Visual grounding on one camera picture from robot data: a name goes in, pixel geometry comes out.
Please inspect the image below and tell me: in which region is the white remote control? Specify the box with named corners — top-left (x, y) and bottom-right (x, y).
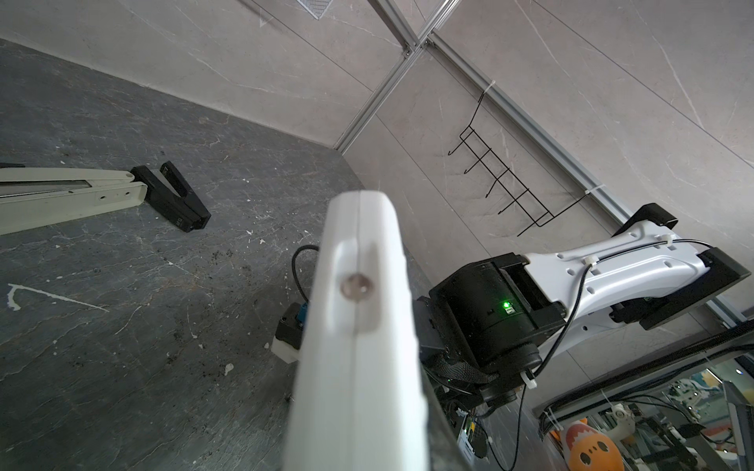
top-left (283, 190), bottom-right (430, 470)

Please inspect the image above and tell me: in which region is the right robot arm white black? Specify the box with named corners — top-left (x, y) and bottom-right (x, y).
top-left (414, 203), bottom-right (749, 412)

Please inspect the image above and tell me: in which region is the grey black stapler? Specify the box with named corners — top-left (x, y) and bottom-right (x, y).
top-left (1, 161), bottom-right (211, 235)

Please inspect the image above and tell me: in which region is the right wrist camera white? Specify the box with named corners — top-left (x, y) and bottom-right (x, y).
top-left (270, 302), bottom-right (308, 364)

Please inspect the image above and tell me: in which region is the black wire hook rack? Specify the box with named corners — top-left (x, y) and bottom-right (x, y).
top-left (447, 90), bottom-right (592, 237)

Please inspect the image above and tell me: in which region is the thin black camera cable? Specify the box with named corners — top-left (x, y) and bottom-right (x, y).
top-left (291, 237), bottom-right (715, 471)

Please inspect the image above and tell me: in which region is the white cable tie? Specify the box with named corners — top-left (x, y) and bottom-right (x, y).
top-left (584, 184), bottom-right (605, 196)

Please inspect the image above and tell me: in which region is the white wire mesh basket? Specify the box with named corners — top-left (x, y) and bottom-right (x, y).
top-left (296, 0), bottom-right (332, 20)

